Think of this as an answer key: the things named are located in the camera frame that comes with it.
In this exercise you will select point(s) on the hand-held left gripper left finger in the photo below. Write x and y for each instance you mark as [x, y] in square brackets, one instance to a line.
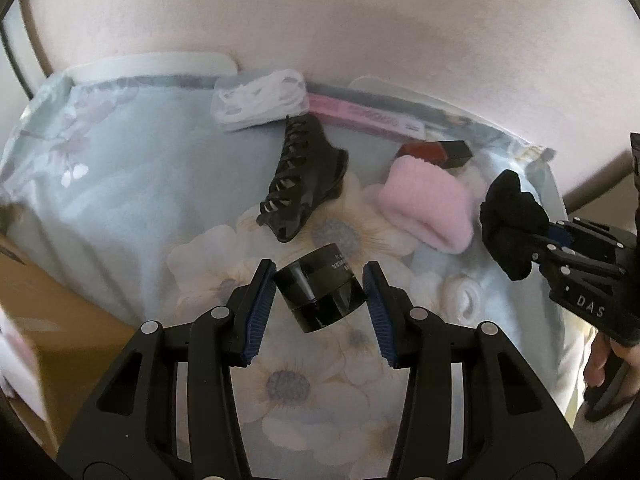
[260, 310]

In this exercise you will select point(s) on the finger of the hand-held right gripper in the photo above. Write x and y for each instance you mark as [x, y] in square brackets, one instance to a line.
[565, 260]
[560, 234]

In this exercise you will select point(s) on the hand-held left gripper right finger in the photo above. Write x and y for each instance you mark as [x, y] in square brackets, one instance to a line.
[377, 310]

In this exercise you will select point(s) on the black scrunchie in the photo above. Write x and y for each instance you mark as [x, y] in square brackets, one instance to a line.
[510, 220]

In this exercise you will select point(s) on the black round jar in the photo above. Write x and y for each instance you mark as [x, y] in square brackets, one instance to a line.
[322, 295]

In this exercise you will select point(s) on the person's right hand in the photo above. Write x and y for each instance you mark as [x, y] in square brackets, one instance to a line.
[597, 362]

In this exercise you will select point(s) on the pink fluffy wristband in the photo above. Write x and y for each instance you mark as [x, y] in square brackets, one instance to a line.
[425, 205]

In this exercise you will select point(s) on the black hair claw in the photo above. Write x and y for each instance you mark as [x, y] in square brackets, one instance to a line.
[305, 175]

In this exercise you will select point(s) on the dark rectangular small box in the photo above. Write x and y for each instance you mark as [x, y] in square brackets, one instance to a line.
[440, 154]

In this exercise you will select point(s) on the floral light blue cloth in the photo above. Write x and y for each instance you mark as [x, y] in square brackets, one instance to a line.
[150, 185]

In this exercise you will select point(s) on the pink flat strip packet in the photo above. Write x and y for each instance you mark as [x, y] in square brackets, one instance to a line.
[360, 115]

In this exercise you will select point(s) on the brown cardboard box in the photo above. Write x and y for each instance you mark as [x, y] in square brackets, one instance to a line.
[60, 320]

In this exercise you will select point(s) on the pink bag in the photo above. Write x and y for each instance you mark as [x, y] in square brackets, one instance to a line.
[20, 360]

